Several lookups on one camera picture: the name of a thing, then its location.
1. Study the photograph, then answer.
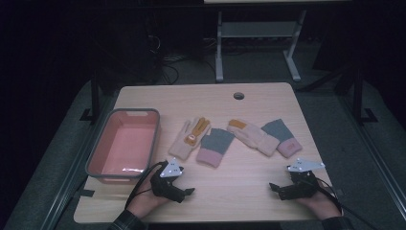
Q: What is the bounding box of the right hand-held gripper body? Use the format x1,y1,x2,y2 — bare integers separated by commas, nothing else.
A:
279,157,327,201

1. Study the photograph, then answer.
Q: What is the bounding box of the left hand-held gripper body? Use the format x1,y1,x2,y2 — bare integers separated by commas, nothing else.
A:
149,157,186,202

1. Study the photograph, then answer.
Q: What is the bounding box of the beige glove with orange bunny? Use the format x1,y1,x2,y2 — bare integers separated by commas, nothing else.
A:
168,116,213,161

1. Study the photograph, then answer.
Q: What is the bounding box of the pink bin with grey rim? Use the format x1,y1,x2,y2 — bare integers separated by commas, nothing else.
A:
84,107,162,186

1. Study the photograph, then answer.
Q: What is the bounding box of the grey glove with pink cuff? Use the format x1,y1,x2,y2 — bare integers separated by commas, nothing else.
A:
195,127,237,169
260,118,304,159

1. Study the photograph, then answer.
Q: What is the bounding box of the person's left hand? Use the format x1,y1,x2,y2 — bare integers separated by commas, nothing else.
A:
126,173,173,220

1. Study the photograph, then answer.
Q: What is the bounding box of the person's right hand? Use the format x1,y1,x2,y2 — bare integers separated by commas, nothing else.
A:
294,181,343,221

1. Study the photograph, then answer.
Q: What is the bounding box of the grey metal stand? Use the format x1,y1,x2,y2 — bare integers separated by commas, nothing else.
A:
214,9,308,83

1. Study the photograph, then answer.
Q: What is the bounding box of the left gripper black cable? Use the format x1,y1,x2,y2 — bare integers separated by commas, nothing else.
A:
124,160,169,210

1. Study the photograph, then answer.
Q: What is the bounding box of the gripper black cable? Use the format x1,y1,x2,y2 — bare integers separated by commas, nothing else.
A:
124,160,169,210
314,176,381,230

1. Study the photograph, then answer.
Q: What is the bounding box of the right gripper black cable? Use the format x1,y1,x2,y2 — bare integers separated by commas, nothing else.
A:
314,176,381,230

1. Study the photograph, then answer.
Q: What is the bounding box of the aluminium frame rail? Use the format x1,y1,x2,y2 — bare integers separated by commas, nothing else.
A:
39,95,118,230
336,94,406,214

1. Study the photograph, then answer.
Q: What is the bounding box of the black stand post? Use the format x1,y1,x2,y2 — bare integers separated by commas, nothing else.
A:
79,71,103,125
350,65,379,127

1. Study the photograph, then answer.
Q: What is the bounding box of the bundle of floor cables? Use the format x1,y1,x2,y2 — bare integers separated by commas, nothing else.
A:
147,32,218,86

